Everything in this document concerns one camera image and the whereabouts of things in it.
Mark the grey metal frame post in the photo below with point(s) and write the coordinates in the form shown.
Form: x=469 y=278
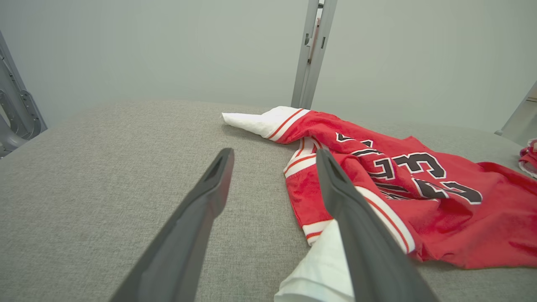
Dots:
x=520 y=121
x=16 y=117

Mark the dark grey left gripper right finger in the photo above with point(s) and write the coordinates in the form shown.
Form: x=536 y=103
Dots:
x=369 y=260

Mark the red shorts with white stripe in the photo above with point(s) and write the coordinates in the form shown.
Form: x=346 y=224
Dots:
x=529 y=159

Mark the red basketball jersey white trim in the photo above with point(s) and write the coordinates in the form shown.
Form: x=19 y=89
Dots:
x=440 y=226

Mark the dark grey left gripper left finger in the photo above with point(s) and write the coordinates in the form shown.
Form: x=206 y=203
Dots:
x=180 y=251

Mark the grey metal post round feet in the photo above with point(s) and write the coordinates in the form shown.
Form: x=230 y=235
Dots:
x=302 y=84

